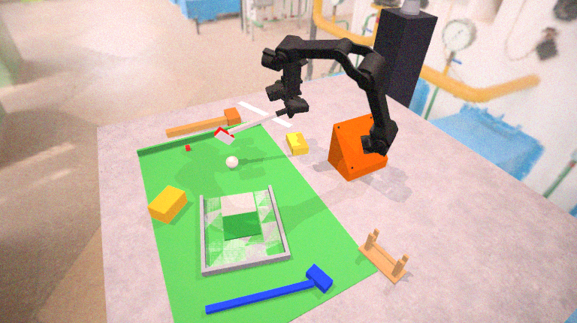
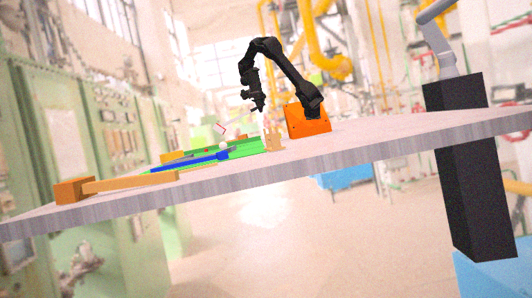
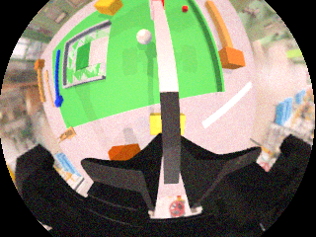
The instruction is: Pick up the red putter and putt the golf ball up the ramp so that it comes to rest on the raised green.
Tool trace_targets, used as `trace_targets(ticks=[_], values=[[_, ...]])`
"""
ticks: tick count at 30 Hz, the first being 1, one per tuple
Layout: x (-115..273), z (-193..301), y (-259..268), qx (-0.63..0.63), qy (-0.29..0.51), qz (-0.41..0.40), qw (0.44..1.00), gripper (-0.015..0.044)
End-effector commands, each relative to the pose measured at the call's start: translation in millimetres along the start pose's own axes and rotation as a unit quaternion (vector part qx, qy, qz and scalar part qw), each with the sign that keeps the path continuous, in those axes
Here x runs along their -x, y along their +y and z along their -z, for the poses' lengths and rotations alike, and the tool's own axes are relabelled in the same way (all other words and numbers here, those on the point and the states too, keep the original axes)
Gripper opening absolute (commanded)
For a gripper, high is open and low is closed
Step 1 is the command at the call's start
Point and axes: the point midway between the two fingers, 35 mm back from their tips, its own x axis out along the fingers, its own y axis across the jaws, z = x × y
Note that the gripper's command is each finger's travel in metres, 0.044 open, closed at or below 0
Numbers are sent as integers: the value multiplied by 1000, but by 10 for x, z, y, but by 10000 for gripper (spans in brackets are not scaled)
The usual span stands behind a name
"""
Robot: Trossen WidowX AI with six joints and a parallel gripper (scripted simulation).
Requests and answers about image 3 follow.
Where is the green flat mat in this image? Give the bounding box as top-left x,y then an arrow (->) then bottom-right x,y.
51,0 -> 217,129

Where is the red putter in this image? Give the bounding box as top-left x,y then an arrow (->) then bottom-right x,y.
149,0 -> 182,185

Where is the white flat bar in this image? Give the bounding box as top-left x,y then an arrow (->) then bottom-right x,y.
201,80 -> 252,127

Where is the white golf ball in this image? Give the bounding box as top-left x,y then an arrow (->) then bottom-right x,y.
137,29 -> 151,44

